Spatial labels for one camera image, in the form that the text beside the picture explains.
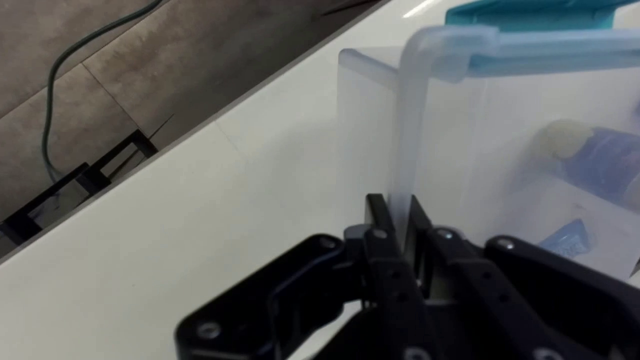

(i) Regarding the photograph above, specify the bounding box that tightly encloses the small blue packet inside container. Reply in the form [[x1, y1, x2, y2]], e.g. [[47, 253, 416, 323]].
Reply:
[[537, 217, 591, 257]]

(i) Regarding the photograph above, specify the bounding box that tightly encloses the thin grey floor cable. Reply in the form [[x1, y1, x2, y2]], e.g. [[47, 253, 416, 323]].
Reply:
[[39, 0, 165, 185]]

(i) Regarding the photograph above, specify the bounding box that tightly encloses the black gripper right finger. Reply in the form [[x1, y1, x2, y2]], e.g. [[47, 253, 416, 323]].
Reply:
[[406, 194, 640, 360]]

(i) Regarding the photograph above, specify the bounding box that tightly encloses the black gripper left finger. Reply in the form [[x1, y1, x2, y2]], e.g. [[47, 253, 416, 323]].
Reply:
[[173, 192, 442, 360]]

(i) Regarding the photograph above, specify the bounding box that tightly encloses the black metal floor frame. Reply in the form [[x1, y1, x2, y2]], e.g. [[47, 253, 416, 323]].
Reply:
[[0, 127, 159, 245]]

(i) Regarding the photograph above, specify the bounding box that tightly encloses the blue bottle inside container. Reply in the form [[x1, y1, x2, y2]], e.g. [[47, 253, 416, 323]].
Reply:
[[532, 118, 640, 212]]

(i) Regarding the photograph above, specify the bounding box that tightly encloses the clear plastic container teal lid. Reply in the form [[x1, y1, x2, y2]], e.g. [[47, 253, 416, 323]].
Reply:
[[336, 0, 640, 282]]

